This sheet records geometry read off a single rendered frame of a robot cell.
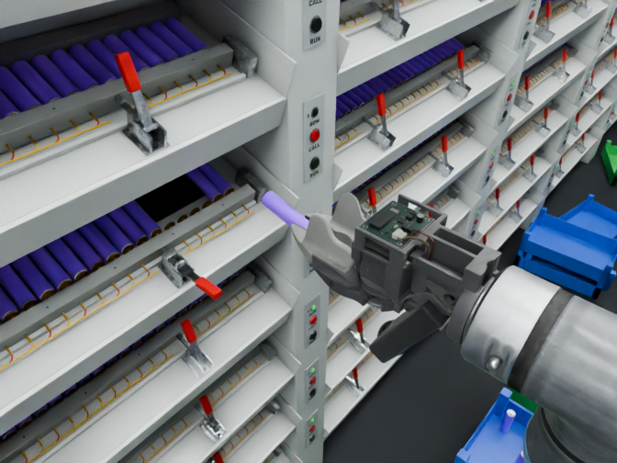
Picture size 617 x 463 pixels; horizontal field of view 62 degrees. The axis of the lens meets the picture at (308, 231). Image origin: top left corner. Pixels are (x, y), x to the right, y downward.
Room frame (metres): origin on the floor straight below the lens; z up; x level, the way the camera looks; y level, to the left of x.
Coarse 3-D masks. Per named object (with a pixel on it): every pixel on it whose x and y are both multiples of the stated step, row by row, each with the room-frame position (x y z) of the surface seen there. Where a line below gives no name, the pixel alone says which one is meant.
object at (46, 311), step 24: (240, 192) 0.58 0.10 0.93; (192, 216) 0.52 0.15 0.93; (216, 216) 0.53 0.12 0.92; (168, 240) 0.48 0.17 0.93; (120, 264) 0.43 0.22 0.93; (144, 264) 0.45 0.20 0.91; (72, 288) 0.39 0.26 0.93; (96, 288) 0.40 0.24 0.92; (24, 312) 0.36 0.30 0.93; (48, 312) 0.36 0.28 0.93; (0, 336) 0.33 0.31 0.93; (24, 336) 0.34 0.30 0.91
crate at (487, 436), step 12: (504, 396) 0.60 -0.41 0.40; (492, 408) 0.58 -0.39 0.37; (504, 408) 0.59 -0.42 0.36; (516, 408) 0.59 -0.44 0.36; (492, 420) 0.59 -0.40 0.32; (516, 420) 0.58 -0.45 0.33; (528, 420) 0.57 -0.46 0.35; (480, 432) 0.56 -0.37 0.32; (492, 432) 0.56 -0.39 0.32; (516, 432) 0.56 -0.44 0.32; (468, 444) 0.51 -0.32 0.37; (480, 444) 0.53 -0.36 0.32; (492, 444) 0.53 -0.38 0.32; (504, 444) 0.53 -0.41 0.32; (516, 444) 0.53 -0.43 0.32; (456, 456) 0.47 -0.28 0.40; (468, 456) 0.47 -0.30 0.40; (480, 456) 0.51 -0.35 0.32; (492, 456) 0.51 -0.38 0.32; (504, 456) 0.51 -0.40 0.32; (516, 456) 0.51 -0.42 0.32
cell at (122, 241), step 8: (104, 216) 0.50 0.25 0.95; (96, 224) 0.49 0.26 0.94; (104, 224) 0.49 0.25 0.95; (112, 224) 0.49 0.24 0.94; (104, 232) 0.48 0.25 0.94; (112, 232) 0.48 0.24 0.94; (120, 232) 0.48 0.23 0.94; (112, 240) 0.47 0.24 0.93; (120, 240) 0.47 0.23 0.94; (128, 240) 0.47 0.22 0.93; (120, 248) 0.46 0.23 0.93
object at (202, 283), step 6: (180, 264) 0.44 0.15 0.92; (180, 270) 0.44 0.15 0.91; (186, 270) 0.44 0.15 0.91; (186, 276) 0.43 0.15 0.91; (192, 276) 0.43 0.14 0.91; (198, 276) 0.43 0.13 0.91; (198, 282) 0.42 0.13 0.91; (204, 282) 0.42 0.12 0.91; (210, 282) 0.42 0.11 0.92; (204, 288) 0.41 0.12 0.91; (210, 288) 0.41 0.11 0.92; (216, 288) 0.41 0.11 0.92; (210, 294) 0.40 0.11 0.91; (216, 294) 0.40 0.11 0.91
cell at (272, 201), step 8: (272, 192) 0.47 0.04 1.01; (264, 200) 0.46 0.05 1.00; (272, 200) 0.46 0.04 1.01; (280, 200) 0.46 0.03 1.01; (272, 208) 0.45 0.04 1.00; (280, 208) 0.45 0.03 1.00; (288, 208) 0.45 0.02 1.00; (280, 216) 0.44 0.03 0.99; (288, 216) 0.44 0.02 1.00; (296, 216) 0.44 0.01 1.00; (288, 224) 0.43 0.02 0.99; (304, 224) 0.43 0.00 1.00
